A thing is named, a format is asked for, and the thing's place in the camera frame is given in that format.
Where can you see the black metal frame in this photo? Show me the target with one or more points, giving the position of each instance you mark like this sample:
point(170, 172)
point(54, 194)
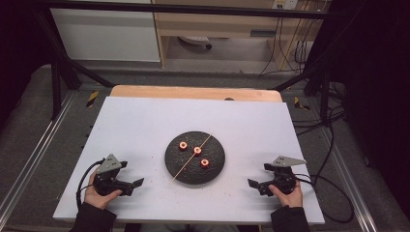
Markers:
point(56, 80)

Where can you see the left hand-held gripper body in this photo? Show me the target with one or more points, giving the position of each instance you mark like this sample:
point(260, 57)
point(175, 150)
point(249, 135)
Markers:
point(108, 166)

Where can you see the person's left hand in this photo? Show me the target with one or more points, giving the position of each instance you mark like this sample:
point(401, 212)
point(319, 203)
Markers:
point(98, 199)

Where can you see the white wall socket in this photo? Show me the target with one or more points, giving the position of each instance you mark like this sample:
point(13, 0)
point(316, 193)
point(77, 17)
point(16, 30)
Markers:
point(285, 4)

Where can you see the wooden table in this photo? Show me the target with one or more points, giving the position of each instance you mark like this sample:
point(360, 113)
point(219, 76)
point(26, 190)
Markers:
point(180, 92)

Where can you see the person's right hand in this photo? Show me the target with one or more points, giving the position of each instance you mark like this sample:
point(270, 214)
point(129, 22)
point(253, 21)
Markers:
point(291, 199)

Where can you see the white cabinet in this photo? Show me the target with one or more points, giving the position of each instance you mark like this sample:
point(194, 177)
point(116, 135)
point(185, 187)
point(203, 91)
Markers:
point(106, 35)

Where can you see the white board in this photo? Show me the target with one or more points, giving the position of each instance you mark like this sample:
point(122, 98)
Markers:
point(138, 129)

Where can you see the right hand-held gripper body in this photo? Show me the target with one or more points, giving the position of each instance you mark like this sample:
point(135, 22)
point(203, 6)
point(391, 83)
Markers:
point(283, 180)

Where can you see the thin bamboo skewer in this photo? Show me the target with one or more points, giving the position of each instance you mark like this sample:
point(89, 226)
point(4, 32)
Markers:
point(187, 163)

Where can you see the aluminium rail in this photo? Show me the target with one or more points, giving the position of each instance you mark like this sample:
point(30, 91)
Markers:
point(35, 151)
point(351, 180)

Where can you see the light wooden desk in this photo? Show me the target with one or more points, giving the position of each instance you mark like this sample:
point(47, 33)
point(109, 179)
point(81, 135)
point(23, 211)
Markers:
point(225, 24)

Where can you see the black curtain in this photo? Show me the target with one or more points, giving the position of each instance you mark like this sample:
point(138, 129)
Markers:
point(380, 80)
point(19, 48)

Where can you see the yellow black tape strip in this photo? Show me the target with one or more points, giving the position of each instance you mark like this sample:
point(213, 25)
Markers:
point(93, 98)
point(300, 103)

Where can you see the white device with black wheel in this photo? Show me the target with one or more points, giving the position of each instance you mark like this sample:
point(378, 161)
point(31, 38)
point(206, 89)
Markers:
point(195, 40)

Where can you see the black round plate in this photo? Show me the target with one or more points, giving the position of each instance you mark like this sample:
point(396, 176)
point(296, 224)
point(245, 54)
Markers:
point(193, 174)

